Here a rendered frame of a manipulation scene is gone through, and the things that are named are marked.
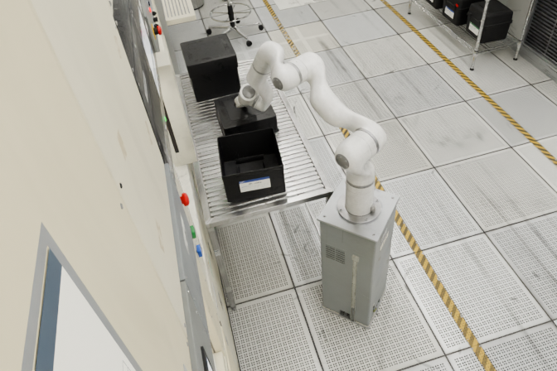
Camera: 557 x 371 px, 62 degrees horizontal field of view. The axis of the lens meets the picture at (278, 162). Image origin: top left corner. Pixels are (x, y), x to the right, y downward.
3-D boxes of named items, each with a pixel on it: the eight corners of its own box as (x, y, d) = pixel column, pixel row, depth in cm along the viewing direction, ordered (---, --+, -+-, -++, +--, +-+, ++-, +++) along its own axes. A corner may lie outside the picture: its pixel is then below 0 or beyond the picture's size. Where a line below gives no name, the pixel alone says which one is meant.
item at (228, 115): (279, 131, 249) (278, 111, 241) (226, 145, 245) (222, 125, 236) (264, 100, 270) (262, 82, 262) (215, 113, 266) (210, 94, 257)
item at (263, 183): (227, 203, 215) (221, 176, 203) (222, 163, 235) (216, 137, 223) (287, 192, 217) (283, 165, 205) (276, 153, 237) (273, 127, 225)
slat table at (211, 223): (334, 281, 267) (333, 190, 215) (231, 311, 258) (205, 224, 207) (275, 142, 360) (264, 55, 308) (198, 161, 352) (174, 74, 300)
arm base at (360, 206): (387, 199, 208) (390, 170, 195) (370, 229, 197) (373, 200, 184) (347, 186, 216) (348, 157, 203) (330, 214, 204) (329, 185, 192)
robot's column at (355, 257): (387, 287, 261) (400, 195, 209) (369, 330, 244) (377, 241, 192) (341, 268, 272) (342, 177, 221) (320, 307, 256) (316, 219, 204)
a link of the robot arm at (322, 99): (356, 170, 184) (381, 148, 191) (371, 158, 173) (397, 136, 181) (276, 74, 189) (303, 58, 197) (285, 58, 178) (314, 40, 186)
